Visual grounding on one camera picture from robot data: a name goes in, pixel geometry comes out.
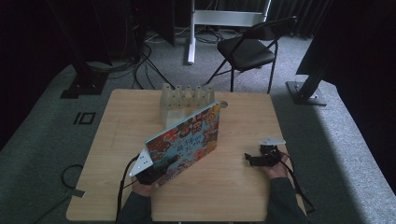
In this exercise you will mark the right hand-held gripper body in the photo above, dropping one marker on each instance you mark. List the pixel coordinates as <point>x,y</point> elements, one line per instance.
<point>271,149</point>

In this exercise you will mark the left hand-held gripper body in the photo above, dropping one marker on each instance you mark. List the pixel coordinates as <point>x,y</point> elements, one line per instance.
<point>144,165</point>

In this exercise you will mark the colourful tiger picture book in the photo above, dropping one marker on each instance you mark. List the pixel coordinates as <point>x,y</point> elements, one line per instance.
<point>186,140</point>

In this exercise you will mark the white plastic book rack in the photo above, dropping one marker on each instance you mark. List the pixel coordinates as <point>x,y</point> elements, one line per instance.
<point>180,102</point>

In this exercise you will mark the person's right hand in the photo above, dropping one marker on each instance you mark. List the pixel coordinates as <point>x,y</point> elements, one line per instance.
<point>277,169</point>

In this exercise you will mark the person's left hand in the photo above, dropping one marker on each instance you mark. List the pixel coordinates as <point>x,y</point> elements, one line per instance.
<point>144,188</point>

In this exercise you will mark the small grey round disc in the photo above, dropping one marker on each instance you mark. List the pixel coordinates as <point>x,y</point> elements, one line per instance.
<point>223,104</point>

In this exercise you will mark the black metal stand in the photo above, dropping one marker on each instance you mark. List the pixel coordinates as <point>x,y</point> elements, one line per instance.
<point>84,82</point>
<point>306,91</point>

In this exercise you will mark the grey tape piece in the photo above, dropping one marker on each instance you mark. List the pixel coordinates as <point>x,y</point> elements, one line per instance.
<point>75,193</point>

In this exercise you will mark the black folding chair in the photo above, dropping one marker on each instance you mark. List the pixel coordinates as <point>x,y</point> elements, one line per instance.
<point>246,51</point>

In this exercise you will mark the white metal desk frame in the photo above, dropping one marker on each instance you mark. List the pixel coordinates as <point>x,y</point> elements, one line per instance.
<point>218,18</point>

